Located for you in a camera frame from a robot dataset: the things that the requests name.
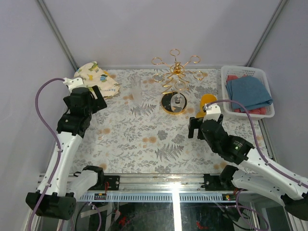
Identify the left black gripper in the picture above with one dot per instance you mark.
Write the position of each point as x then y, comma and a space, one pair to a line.
99, 103

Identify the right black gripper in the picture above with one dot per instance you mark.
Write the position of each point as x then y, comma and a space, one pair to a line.
194, 123

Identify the yellow plastic goblet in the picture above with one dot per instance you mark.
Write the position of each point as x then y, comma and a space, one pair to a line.
207, 98

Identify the short clear wine glass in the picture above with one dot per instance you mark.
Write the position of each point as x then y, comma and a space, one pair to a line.
178, 100

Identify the gold wine glass rack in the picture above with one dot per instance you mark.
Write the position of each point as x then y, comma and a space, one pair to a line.
176, 72

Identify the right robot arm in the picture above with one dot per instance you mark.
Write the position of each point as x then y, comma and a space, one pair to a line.
251, 170

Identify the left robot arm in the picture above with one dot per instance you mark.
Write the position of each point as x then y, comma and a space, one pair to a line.
54, 197

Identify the tall clear flute glass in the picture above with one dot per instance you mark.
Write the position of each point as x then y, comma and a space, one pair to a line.
136, 90

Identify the dinosaur print cloth bag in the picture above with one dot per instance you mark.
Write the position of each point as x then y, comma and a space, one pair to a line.
93, 75

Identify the floral table mat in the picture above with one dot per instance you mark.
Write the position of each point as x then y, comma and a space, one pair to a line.
126, 138

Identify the blue folded cloth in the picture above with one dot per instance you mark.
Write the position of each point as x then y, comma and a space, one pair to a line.
247, 92

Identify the white plastic basket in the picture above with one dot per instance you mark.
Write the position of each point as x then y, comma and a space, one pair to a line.
249, 87

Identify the red cloth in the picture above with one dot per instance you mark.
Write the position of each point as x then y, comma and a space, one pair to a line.
255, 111

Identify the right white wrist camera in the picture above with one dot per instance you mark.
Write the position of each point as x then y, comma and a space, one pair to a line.
212, 112

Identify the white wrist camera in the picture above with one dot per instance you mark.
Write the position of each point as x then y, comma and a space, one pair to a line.
73, 83
212, 112

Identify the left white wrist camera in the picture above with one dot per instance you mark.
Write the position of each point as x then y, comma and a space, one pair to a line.
73, 83

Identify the aluminium front rail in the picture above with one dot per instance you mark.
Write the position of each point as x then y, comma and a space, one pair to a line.
161, 188

